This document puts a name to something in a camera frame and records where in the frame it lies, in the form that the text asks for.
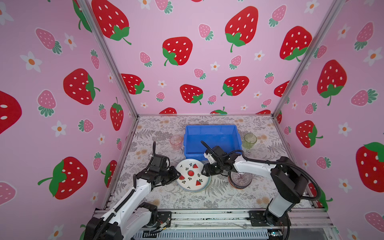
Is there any green glass cup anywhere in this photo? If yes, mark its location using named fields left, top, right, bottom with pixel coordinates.
left=242, top=133, right=258, bottom=150

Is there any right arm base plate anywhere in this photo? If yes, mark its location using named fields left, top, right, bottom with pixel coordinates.
left=248, top=211, right=291, bottom=227

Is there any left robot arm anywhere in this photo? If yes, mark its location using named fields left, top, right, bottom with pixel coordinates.
left=84, top=142, right=181, bottom=240

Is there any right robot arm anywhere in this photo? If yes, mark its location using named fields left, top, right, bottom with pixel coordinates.
left=201, top=141, right=322, bottom=226

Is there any blue plastic bin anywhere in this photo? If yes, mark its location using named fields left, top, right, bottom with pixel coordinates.
left=184, top=125, right=242, bottom=161

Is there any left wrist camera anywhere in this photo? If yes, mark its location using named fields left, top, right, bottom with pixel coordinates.
left=149, top=154, right=170, bottom=173

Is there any red bowl under glass bowl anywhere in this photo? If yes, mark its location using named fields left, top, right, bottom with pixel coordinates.
left=229, top=177, right=252, bottom=190

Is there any pink glass cup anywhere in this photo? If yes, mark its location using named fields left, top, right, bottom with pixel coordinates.
left=170, top=135, right=183, bottom=151

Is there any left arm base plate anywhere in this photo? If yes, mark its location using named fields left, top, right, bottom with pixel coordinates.
left=142, top=211, right=172, bottom=229

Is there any white watermelon pattern plate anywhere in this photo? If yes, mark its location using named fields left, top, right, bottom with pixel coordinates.
left=176, top=159, right=212, bottom=193

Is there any clear purple glass bowl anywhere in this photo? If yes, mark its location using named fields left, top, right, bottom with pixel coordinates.
left=229, top=172, right=253, bottom=190

